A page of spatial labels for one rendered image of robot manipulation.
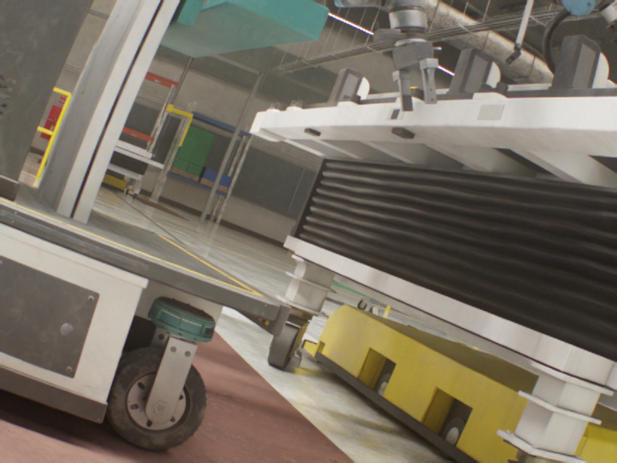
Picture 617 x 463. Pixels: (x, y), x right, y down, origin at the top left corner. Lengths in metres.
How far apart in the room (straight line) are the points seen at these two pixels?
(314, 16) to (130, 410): 0.69
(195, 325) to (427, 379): 1.27
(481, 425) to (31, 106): 1.44
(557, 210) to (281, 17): 0.90
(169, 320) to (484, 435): 1.07
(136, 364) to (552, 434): 0.75
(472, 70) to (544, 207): 0.37
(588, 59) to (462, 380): 1.07
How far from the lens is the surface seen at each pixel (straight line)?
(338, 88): 2.87
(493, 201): 2.25
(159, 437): 1.43
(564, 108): 1.51
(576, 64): 1.65
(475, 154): 2.27
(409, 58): 2.00
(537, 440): 1.56
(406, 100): 2.07
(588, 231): 1.83
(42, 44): 1.28
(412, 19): 2.01
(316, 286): 2.96
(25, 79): 1.28
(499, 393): 2.19
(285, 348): 2.90
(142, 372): 1.39
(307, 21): 1.34
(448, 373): 2.44
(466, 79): 2.05
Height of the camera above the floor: 0.42
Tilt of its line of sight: level
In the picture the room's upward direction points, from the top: 21 degrees clockwise
